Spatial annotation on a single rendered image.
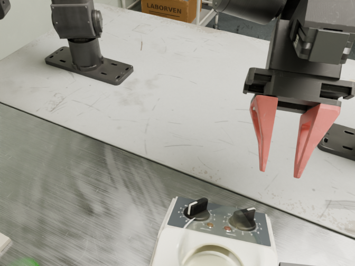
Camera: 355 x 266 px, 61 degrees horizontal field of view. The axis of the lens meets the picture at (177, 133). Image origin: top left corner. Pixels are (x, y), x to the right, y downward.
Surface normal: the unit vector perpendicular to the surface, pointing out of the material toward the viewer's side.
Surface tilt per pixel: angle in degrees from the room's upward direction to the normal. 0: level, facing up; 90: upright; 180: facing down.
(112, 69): 0
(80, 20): 82
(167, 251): 0
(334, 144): 0
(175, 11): 91
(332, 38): 76
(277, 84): 40
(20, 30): 90
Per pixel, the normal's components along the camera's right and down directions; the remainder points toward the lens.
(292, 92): -0.13, -0.09
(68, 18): 0.08, 0.60
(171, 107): 0.01, -0.70
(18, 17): 0.90, 0.31
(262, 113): -0.18, 0.27
